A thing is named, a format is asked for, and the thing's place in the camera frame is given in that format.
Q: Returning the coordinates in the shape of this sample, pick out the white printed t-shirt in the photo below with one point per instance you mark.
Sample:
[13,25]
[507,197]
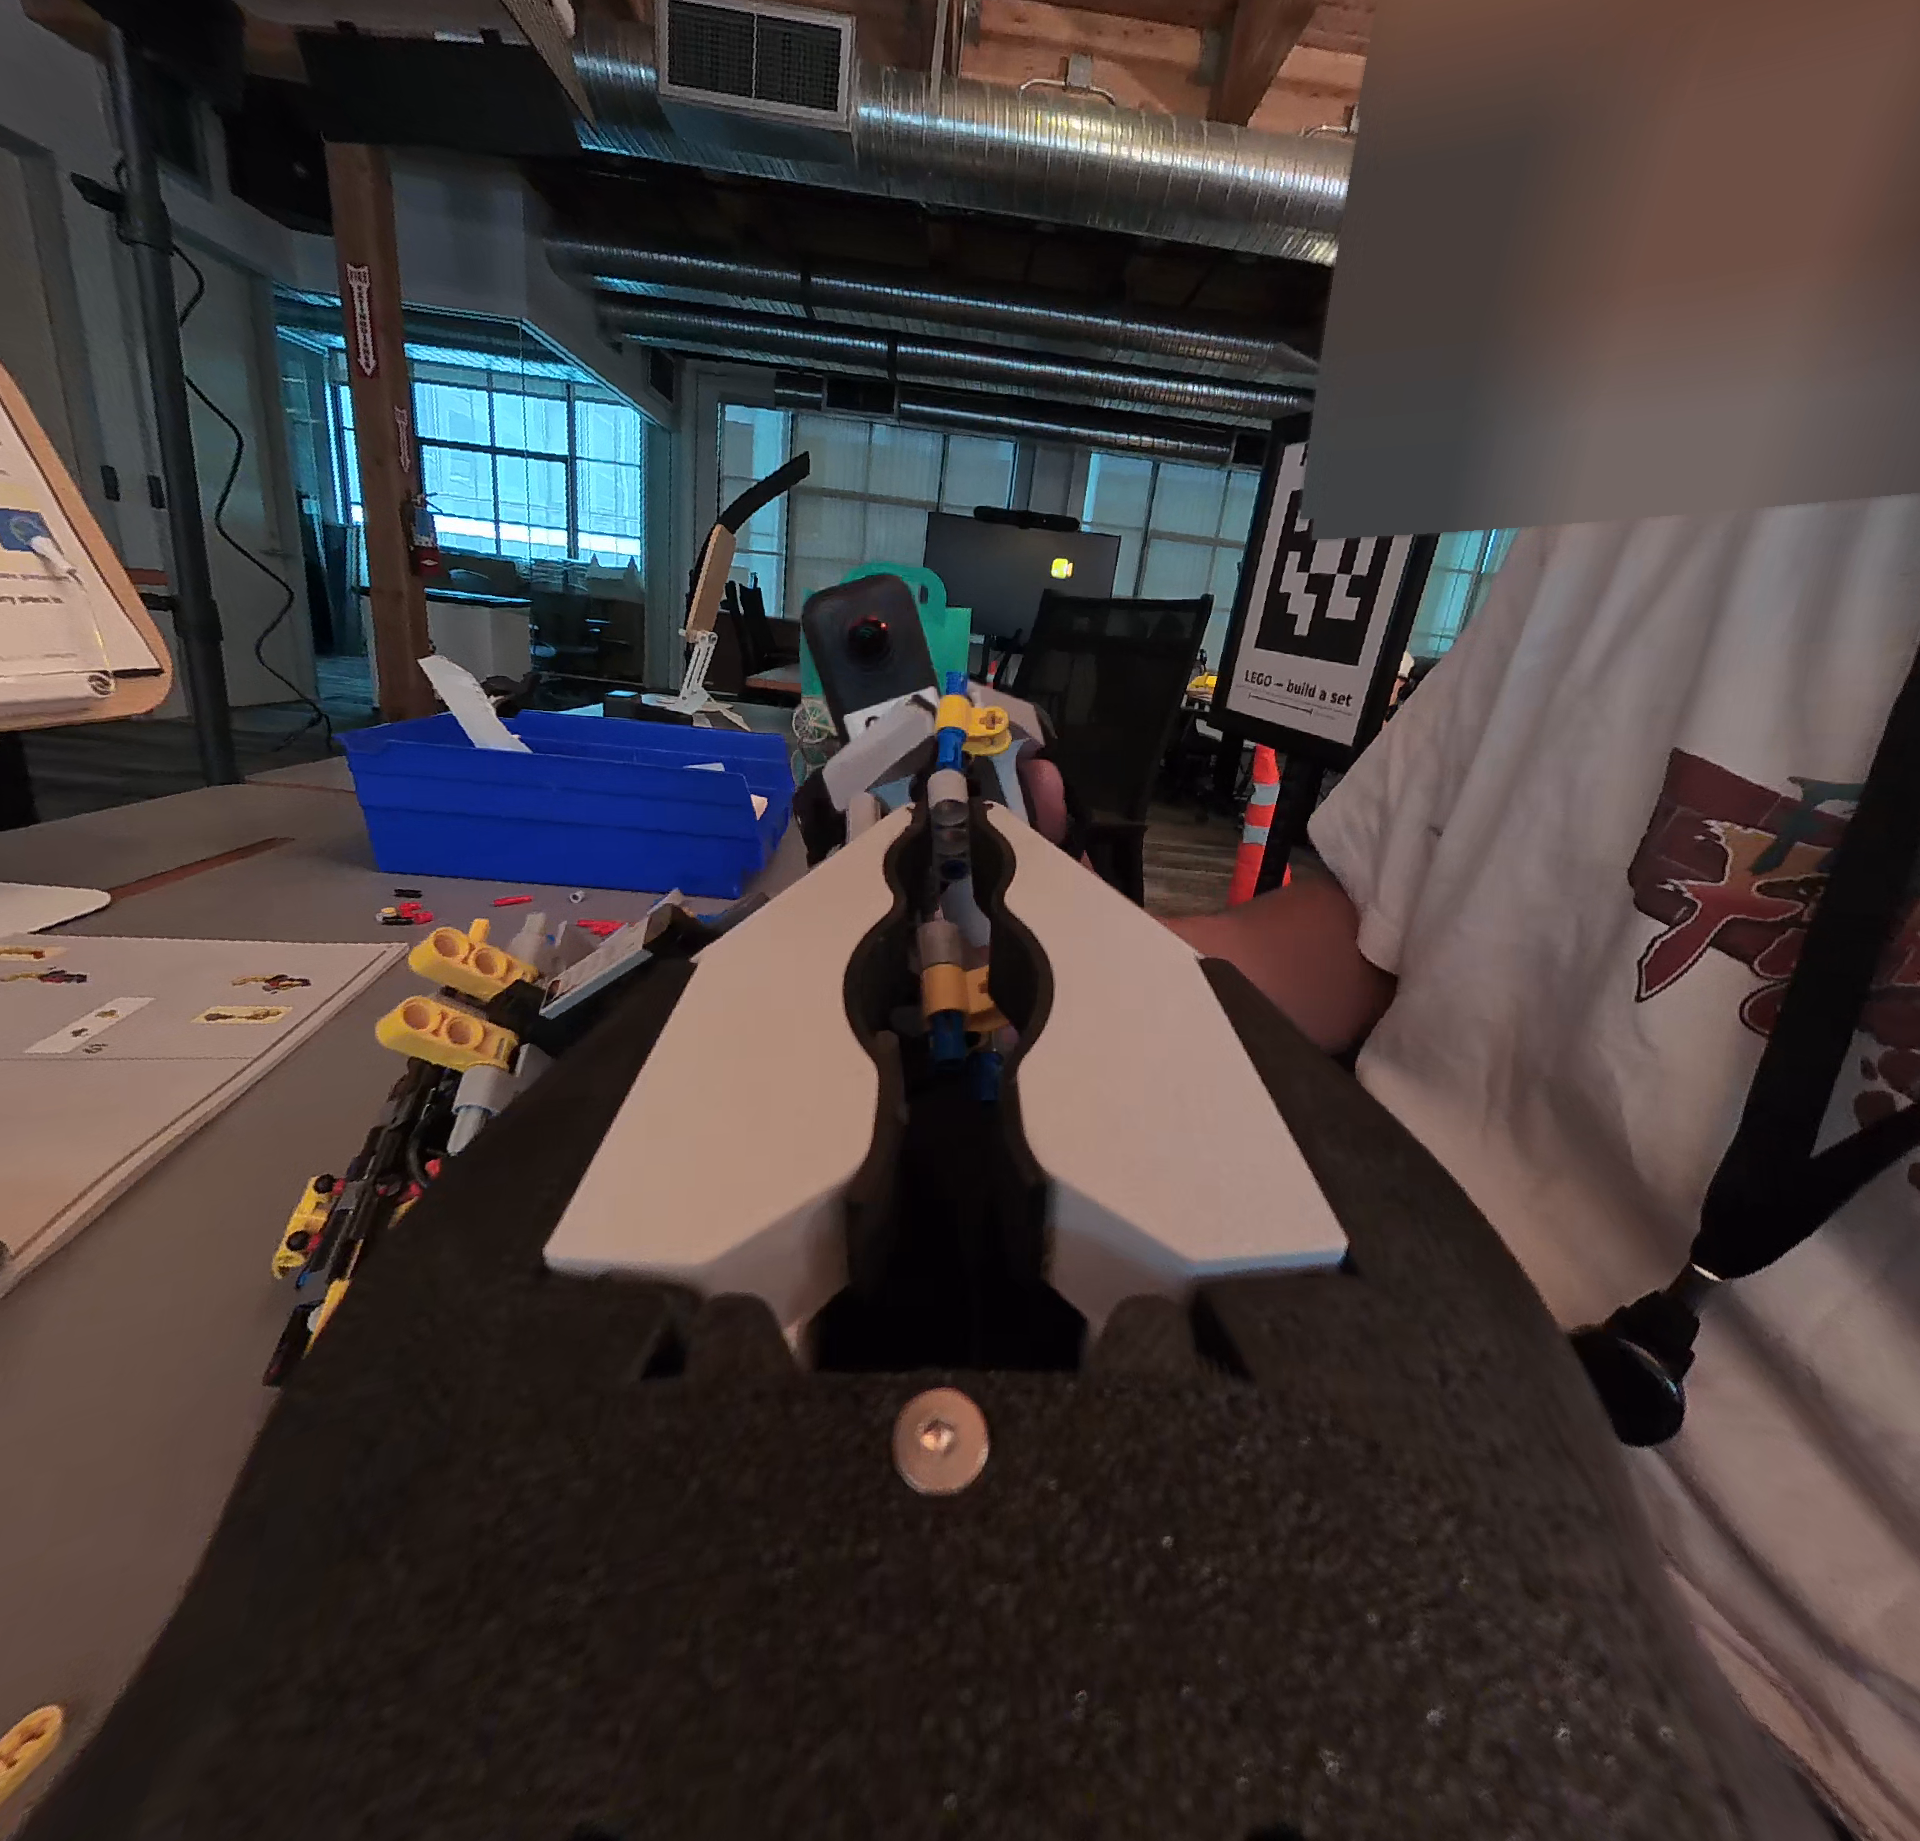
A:
[1501,822]

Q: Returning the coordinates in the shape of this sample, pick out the person's right forearm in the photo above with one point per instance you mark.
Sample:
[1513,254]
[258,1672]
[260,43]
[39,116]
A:
[1290,956]

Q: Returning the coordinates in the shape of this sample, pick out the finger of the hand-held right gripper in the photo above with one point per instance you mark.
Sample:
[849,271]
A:
[1007,789]
[876,761]

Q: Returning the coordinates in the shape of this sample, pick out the white and tan desk lamp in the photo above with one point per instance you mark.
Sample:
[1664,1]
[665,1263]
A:
[705,581]

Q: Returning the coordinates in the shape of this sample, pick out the red fire extinguisher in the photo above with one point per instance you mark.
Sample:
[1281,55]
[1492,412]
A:
[422,524]

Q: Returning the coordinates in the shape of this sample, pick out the orange traffic cone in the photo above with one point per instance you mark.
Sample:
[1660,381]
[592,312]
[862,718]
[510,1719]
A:
[1260,837]

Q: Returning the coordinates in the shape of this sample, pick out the person's right hand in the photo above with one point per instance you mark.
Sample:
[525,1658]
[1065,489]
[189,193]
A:
[1054,806]

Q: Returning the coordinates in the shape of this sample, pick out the red and black toy pieces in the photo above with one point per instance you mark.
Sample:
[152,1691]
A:
[406,911]

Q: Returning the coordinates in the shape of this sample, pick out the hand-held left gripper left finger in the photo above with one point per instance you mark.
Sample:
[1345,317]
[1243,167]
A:
[705,1121]

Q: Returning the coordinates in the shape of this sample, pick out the blue plastic bin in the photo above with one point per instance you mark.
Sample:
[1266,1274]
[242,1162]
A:
[570,822]

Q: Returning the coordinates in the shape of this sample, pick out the black office chair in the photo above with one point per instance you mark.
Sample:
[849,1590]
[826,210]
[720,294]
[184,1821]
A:
[1126,702]

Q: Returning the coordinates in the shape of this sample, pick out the black monitor screen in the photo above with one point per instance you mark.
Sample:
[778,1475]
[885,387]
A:
[1021,551]

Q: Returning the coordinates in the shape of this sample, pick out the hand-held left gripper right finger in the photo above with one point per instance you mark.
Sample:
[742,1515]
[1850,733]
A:
[1186,1121]

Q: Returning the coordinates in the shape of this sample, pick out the white air vent grille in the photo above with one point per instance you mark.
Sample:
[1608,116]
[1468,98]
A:
[750,56]

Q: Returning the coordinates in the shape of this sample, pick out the scattered yellow toy beams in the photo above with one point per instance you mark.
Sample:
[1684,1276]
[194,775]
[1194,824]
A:
[30,1751]

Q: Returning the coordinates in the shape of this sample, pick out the white paper sheet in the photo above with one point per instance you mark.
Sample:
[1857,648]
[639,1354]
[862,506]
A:
[471,709]

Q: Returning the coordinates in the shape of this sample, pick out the wooden support post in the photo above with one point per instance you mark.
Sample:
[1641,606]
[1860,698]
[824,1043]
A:
[366,446]

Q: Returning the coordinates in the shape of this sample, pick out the building instruction book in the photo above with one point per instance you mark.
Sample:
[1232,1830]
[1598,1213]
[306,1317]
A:
[151,1091]

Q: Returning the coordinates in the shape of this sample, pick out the toy brick car chassis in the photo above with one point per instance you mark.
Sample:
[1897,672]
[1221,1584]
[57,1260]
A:
[451,956]

